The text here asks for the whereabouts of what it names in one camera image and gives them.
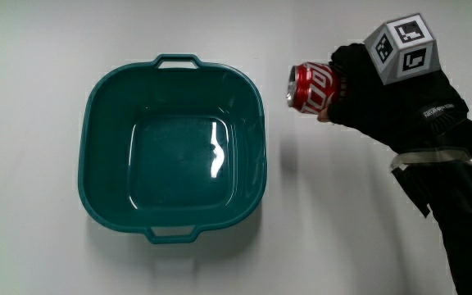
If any green plastic basin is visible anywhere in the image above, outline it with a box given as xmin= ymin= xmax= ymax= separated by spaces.
xmin=77 ymin=53 xmax=268 ymax=245

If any white desk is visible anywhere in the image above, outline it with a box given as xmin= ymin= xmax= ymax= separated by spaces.
xmin=0 ymin=0 xmax=472 ymax=295

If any person's right forearm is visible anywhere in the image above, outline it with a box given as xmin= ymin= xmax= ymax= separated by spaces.
xmin=389 ymin=118 xmax=472 ymax=295

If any red cola can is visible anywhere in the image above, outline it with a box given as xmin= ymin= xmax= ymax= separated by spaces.
xmin=286 ymin=61 xmax=343 ymax=115

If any person's right hand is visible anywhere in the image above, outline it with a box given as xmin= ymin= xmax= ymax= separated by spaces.
xmin=316 ymin=12 xmax=472 ymax=154

